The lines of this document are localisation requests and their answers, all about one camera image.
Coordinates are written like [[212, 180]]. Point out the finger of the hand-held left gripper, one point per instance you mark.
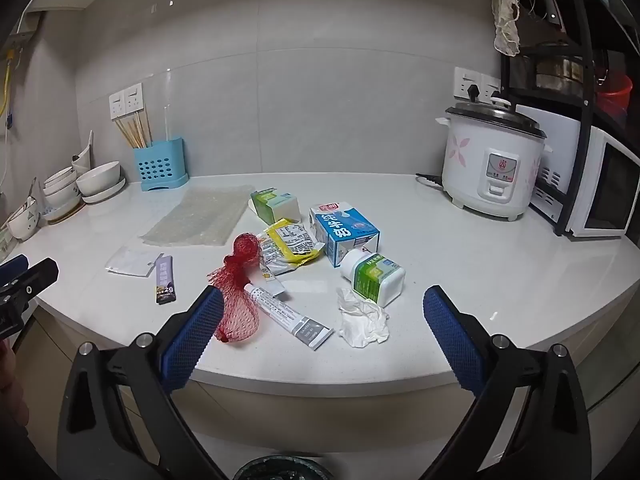
[[40, 273], [12, 268]]

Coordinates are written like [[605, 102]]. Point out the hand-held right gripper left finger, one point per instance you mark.
[[192, 340]]

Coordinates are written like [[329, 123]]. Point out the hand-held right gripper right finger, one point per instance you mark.
[[452, 345]]

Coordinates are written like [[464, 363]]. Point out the red mesh net bag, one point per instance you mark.
[[240, 305]]

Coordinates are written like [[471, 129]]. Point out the blue white milk carton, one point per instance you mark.
[[345, 232]]

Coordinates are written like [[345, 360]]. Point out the black mesh trash basket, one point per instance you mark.
[[280, 470]]

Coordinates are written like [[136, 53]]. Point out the small patterned white bowl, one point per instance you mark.
[[24, 220]]

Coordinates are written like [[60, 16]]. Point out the purple sachet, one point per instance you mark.
[[165, 280]]

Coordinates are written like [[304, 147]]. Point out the stack of white bowls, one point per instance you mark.
[[60, 187]]

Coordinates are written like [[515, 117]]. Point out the white plastic packet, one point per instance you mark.
[[127, 260]]

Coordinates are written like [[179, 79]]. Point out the crumpled white tissue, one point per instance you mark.
[[360, 322]]

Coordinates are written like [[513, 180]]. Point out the white grey squeeze tube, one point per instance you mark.
[[290, 317]]

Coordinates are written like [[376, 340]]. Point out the white bottle green label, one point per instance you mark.
[[375, 276]]

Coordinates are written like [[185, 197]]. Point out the white plate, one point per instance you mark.
[[112, 192]]

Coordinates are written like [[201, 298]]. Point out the large white bowl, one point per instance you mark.
[[100, 176]]

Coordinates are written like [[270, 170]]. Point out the clear bubble wrap sheet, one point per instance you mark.
[[200, 215]]

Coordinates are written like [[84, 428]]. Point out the yellow snack wrapper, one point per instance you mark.
[[290, 245]]

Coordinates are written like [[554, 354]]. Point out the blue chopstick holder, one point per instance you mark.
[[160, 167]]

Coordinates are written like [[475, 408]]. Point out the green white small box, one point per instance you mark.
[[280, 205]]

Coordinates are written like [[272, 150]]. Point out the bundle of wooden chopsticks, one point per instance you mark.
[[135, 132]]

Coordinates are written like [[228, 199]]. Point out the white floral rice cooker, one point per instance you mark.
[[475, 160]]

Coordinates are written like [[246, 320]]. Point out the black metal rack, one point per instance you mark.
[[570, 195]]

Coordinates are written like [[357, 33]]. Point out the white microwave oven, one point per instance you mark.
[[600, 185]]

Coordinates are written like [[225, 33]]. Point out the black plug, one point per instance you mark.
[[475, 94]]

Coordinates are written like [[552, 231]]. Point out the metal pot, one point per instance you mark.
[[555, 72]]

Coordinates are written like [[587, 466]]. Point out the red plastic basin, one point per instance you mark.
[[612, 95]]

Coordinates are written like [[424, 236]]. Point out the hanging beige net cloth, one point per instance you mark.
[[506, 25]]

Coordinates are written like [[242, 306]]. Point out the white double wall socket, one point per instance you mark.
[[462, 80]]

